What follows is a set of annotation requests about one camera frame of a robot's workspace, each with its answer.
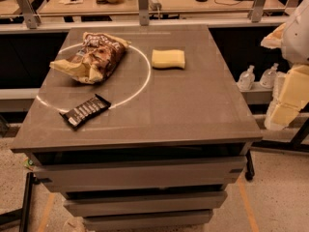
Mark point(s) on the brown chip bag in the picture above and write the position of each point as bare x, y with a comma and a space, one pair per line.
97, 59

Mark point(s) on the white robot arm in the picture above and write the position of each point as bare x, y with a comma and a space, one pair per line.
295, 42

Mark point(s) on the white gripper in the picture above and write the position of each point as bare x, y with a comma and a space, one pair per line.
297, 38

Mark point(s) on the yellow sponge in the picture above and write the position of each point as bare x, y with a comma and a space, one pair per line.
164, 59

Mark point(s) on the white power strip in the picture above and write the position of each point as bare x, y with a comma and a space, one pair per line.
155, 5

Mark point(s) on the black candy bar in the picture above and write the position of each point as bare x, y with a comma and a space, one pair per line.
85, 111

